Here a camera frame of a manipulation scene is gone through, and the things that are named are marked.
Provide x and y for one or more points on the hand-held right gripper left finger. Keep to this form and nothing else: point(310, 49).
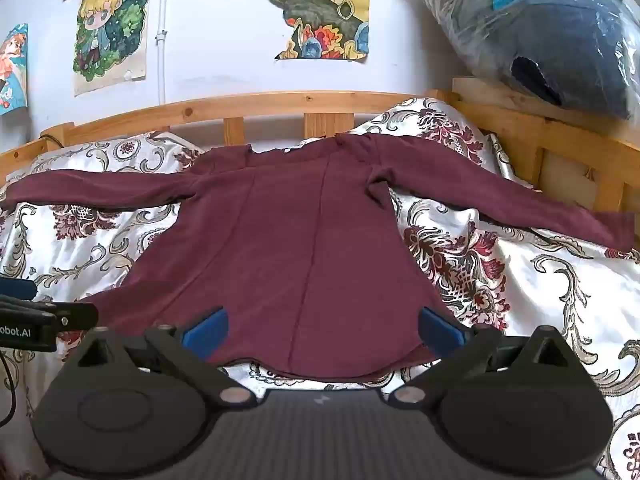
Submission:
point(206, 334)

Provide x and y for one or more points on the clear bag with dark plush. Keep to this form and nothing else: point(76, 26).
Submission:
point(550, 25)

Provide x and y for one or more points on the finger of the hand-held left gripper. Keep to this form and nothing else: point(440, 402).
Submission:
point(17, 289)
point(75, 317)

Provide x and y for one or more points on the orange-haired cartoon poster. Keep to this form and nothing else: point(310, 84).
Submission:
point(12, 70)

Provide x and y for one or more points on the white floral satin blanket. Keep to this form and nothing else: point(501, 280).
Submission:
point(525, 270)

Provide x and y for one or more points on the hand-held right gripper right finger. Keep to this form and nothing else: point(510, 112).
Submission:
point(440, 334)

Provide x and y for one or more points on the maroon long-sleeve shirt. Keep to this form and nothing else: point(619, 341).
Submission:
point(300, 240)

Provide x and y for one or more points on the wooden bed frame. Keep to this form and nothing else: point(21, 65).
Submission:
point(280, 102)

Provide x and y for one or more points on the blond cartoon figure poster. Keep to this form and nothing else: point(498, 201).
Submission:
point(112, 35)

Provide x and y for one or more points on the white wall pipe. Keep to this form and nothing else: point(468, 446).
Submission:
point(161, 60)

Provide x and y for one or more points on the colourful landscape poster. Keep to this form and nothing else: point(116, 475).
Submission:
point(320, 5)

